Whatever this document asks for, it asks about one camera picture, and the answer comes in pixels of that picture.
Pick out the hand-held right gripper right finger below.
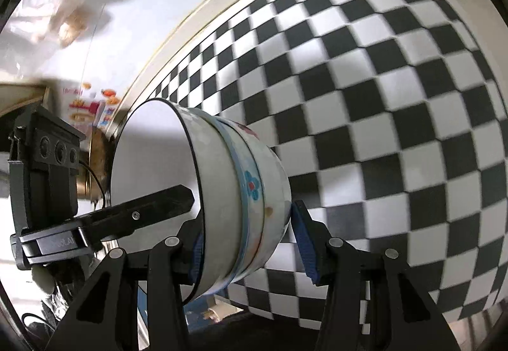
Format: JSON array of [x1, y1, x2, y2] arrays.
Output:
[[291, 200, 455, 351]]

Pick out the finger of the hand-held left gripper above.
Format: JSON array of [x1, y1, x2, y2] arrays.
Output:
[[85, 184, 195, 242]]

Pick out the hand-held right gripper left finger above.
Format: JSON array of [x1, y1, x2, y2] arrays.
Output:
[[59, 222, 202, 351]]

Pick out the black-rimmed white bowl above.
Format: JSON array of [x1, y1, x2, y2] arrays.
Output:
[[109, 98, 239, 305]]

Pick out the blue-rimmed bowl with flower print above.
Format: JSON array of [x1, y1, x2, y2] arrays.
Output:
[[212, 115, 266, 282]]

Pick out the person's left hand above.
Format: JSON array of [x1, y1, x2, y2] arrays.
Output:
[[31, 266, 56, 296]]

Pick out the brass-coloured round object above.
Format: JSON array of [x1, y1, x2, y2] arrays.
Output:
[[77, 127, 116, 203]]

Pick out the black and white checkered tablecloth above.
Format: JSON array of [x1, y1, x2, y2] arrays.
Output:
[[131, 0, 508, 332]]

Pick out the black cable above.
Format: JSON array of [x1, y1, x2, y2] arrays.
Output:
[[21, 310, 54, 338], [77, 160, 109, 209]]

